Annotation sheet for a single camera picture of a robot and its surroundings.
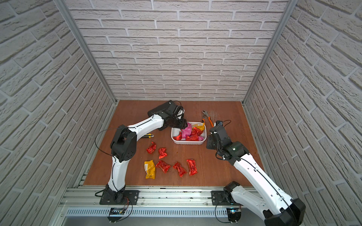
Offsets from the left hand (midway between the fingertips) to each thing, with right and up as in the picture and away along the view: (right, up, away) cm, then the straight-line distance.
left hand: (187, 123), depth 94 cm
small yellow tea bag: (+9, -2, +1) cm, 10 cm away
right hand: (+14, -8, -17) cm, 23 cm away
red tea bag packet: (-14, -25, -11) cm, 31 cm away
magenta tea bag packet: (0, -5, +1) cm, 5 cm away
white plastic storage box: (-9, -6, +5) cm, 12 cm away
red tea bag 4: (-16, -18, -8) cm, 25 cm away
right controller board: (+24, -45, -24) cm, 56 cm away
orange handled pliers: (+15, +6, +16) cm, 23 cm away
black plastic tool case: (-12, +8, -18) cm, 23 cm away
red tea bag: (-3, -27, -14) cm, 31 cm away
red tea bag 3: (-23, -16, -3) cm, 29 cm away
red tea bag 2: (+4, -27, -11) cm, 30 cm away
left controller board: (-38, -45, -21) cm, 63 cm away
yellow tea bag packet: (-22, -25, -15) cm, 36 cm away
